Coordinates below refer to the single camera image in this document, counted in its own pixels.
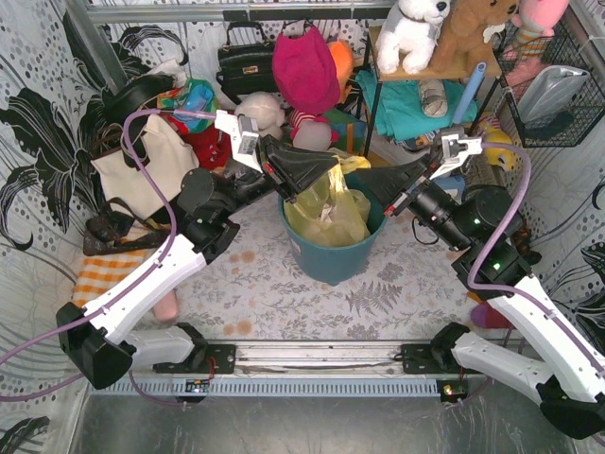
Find yellow plastic trash bag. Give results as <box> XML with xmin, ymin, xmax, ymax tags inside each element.
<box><xmin>283</xmin><ymin>148</ymin><xmax>372</xmax><ymax>248</ymax></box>

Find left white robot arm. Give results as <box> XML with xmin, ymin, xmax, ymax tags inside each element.
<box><xmin>57</xmin><ymin>135</ymin><xmax>338</xmax><ymax>390</ymax></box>

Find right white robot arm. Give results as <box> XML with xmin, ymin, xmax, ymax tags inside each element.
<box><xmin>354</xmin><ymin>159</ymin><xmax>604</xmax><ymax>440</ymax></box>

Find teal plastic trash bin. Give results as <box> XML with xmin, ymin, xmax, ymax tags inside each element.
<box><xmin>277</xmin><ymin>175</ymin><xmax>387</xmax><ymax>286</ymax></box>

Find cream canvas tote bag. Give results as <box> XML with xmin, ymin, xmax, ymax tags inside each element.
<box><xmin>92</xmin><ymin>114</ymin><xmax>199</xmax><ymax>218</ymax></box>

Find white shoe box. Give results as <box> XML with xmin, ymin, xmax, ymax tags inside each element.
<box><xmin>370</xmin><ymin>132</ymin><xmax>430</xmax><ymax>166</ymax></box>

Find pink faced striped doll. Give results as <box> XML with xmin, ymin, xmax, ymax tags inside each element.
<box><xmin>289</xmin><ymin>110</ymin><xmax>339</xmax><ymax>151</ymax></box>

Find white plush lamb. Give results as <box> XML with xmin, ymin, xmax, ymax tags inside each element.
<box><xmin>234</xmin><ymin>92</ymin><xmax>285</xmax><ymax>140</ymax></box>

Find red folded clothes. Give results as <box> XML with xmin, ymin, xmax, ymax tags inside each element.
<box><xmin>181</xmin><ymin>125</ymin><xmax>232</xmax><ymax>170</ymax></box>

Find rainbow striped folded towel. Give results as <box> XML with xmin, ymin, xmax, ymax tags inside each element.
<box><xmin>324</xmin><ymin>109</ymin><xmax>367</xmax><ymax>155</ymax></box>

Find teal folded cloth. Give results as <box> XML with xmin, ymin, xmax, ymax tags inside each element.
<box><xmin>372</xmin><ymin>80</ymin><xmax>464</xmax><ymax>141</ymax></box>

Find black leather handbag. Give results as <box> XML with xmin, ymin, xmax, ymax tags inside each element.
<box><xmin>216</xmin><ymin>21</ymin><xmax>279</xmax><ymax>104</ymax></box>

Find colourful rainbow cloth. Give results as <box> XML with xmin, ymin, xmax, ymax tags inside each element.
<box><xmin>156</xmin><ymin>79</ymin><xmax>219</xmax><ymax>135</ymax></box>

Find magenta felt hat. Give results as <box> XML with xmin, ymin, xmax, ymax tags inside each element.
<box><xmin>272</xmin><ymin>26</ymin><xmax>340</xmax><ymax>115</ymax></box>

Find yellow plush duck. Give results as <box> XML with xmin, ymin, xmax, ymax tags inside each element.
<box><xmin>476</xmin><ymin>117</ymin><xmax>515</xmax><ymax>172</ymax></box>

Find orange plush toy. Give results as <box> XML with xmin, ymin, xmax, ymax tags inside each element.
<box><xmin>328</xmin><ymin>41</ymin><xmax>354</xmax><ymax>91</ymax></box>

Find black orange patterned cloth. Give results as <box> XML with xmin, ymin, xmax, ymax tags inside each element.
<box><xmin>512</xmin><ymin>227</ymin><xmax>542</xmax><ymax>266</ymax></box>

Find magenta red sock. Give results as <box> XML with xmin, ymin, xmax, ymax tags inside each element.
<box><xmin>470</xmin><ymin>303</ymin><xmax>512</xmax><ymax>329</ymax></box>

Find white plush dog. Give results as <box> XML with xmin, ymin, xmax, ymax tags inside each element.
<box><xmin>375</xmin><ymin>0</ymin><xmax>451</xmax><ymax>75</ymax></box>

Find brown plush teddy bear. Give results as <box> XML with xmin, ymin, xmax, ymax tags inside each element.
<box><xmin>429</xmin><ymin>0</ymin><xmax>519</xmax><ymax>73</ymax></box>

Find orange checkered cloth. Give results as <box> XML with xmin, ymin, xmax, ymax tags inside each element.
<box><xmin>71</xmin><ymin>250</ymin><xmax>153</xmax><ymax>307</ymax></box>

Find pink plush toy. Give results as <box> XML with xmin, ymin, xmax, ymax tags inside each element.
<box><xmin>502</xmin><ymin>0</ymin><xmax>569</xmax><ymax>87</ymax></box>

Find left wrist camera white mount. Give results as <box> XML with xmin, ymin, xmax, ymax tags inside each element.
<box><xmin>215</xmin><ymin>110</ymin><xmax>261</xmax><ymax>171</ymax></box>

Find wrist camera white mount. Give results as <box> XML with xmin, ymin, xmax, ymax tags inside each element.
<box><xmin>215</xmin><ymin>110</ymin><xmax>261</xmax><ymax>171</ymax></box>
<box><xmin>429</xmin><ymin>125</ymin><xmax>483</xmax><ymax>181</ymax></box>

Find blue handled mop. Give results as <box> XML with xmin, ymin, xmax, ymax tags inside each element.
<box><xmin>434</xmin><ymin>61</ymin><xmax>488</xmax><ymax>195</ymax></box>

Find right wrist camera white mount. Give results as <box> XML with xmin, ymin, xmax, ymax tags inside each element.
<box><xmin>429</xmin><ymin>125</ymin><xmax>483</xmax><ymax>181</ymax></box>

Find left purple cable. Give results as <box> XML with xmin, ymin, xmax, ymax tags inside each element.
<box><xmin>0</xmin><ymin>108</ymin><xmax>218</xmax><ymax>408</ymax></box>

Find black wire basket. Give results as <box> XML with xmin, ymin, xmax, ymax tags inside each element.
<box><xmin>498</xmin><ymin>23</ymin><xmax>592</xmax><ymax>148</ymax></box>

